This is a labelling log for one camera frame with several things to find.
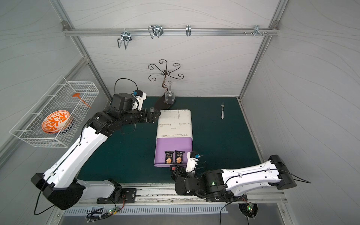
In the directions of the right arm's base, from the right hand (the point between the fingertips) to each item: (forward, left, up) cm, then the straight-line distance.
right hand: (172, 170), depth 66 cm
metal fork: (+59, -35, -18) cm, 71 cm away
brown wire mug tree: (+51, +17, +15) cm, 56 cm away
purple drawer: (+13, +7, 0) cm, 15 cm away
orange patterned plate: (+14, +54, +18) cm, 59 cm away
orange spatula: (+34, +57, +16) cm, 68 cm away
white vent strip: (-17, +27, -13) cm, 35 cm away
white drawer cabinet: (+23, 0, +5) cm, 24 cm away
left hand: (+22, +10, +16) cm, 29 cm away
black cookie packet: (+7, +3, -2) cm, 8 cm away
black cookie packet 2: (+7, -3, -3) cm, 8 cm away
